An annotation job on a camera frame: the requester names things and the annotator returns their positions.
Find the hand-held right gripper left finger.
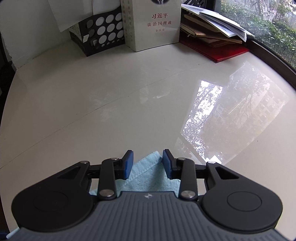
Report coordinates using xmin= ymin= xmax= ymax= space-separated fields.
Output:
xmin=46 ymin=149 xmax=135 ymax=202

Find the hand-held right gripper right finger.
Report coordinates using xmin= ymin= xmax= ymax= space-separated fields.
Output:
xmin=162 ymin=149 xmax=250 ymax=202

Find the light blue towel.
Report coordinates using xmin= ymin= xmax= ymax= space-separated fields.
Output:
xmin=89 ymin=151 xmax=182 ymax=197

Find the red folder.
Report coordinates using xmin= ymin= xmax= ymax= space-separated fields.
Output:
xmin=179 ymin=37 xmax=250 ymax=63

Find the black perforated file holder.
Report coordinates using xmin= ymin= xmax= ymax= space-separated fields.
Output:
xmin=69 ymin=11 xmax=126 ymax=57

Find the white book with portrait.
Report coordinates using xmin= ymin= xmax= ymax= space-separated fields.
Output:
xmin=121 ymin=0 xmax=182 ymax=52

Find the stack of papers and booklets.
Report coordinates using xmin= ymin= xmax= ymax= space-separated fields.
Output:
xmin=180 ymin=3 xmax=256 ymax=48

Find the white envelope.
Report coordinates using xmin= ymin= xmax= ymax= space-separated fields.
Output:
xmin=47 ymin=0 xmax=97 ymax=33

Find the dark window frame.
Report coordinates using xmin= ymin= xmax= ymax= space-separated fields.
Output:
xmin=214 ymin=0 xmax=296 ymax=77

